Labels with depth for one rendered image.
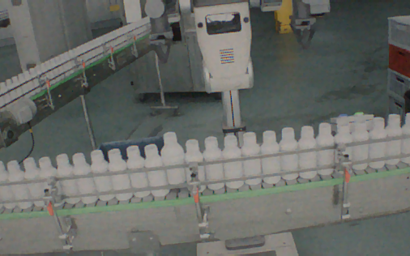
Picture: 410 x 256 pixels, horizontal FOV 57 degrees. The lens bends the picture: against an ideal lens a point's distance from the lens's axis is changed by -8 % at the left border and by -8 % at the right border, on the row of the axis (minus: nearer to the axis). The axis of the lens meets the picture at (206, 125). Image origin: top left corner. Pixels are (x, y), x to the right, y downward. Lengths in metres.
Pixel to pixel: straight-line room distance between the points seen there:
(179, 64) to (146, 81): 0.53
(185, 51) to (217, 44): 3.25
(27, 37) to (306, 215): 6.25
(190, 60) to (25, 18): 3.18
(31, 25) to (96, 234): 5.84
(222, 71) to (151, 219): 0.74
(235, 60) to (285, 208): 0.71
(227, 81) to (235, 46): 0.16
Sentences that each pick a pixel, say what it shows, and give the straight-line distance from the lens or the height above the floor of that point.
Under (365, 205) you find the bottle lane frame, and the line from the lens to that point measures 1.41.
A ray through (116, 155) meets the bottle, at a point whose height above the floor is 1.16.
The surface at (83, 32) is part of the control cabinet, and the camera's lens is 8.16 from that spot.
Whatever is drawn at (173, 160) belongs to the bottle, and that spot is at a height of 1.13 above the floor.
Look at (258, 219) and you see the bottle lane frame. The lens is 1.33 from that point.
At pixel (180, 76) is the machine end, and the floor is 0.32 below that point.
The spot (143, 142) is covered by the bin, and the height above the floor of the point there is 0.93.
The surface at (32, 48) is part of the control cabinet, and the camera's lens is 7.12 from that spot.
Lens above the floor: 1.68
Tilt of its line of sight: 23 degrees down
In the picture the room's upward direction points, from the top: 7 degrees counter-clockwise
